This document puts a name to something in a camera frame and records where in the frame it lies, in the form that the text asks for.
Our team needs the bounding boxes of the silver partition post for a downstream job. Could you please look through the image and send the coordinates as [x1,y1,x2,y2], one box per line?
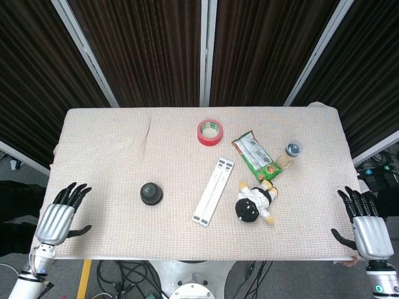
[282,0,355,107]
[0,140,51,177]
[50,0,120,108]
[199,0,218,107]
[352,129,399,166]

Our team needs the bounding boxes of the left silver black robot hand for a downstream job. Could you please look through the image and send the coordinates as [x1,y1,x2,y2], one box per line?
[35,182,93,247]

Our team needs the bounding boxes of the beige waffle tablecloth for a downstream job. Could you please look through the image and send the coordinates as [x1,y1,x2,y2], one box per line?
[32,102,369,262]

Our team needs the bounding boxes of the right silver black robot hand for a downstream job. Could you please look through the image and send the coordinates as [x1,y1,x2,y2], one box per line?
[330,186,395,260]

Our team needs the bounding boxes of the black cable bundle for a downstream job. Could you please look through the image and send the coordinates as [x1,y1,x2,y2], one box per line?
[95,260,165,299]

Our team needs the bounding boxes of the dark brown curtain panel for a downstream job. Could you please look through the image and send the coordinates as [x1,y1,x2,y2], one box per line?
[209,0,341,107]
[67,0,203,108]
[291,0,399,156]
[0,0,112,169]

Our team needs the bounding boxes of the red tape roll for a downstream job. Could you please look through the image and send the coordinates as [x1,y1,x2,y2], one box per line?
[196,119,224,146]

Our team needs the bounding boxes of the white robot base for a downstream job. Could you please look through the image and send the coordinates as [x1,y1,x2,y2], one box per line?
[148,260,235,299]

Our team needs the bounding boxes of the white folding stand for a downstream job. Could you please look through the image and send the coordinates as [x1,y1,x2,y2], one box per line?
[191,157,236,227]

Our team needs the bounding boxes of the plush doll with black head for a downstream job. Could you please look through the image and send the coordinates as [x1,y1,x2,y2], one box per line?
[234,179,280,225]

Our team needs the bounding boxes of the black trousers leg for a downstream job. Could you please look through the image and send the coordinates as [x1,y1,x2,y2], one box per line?
[0,179,47,258]

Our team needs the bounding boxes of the black dice cup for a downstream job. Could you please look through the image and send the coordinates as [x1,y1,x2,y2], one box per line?
[139,181,165,206]

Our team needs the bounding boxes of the seasoning bottle with blue cap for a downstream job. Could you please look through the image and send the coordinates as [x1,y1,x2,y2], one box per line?
[276,140,304,171]

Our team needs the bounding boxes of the green snack packet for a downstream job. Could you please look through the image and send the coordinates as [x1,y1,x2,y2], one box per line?
[231,131,283,184]

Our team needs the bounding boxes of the yellow floor tape strip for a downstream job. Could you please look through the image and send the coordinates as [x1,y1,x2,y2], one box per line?
[76,260,94,299]

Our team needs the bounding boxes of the black electronics with cables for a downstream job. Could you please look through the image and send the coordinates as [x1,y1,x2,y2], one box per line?
[355,152,399,196]

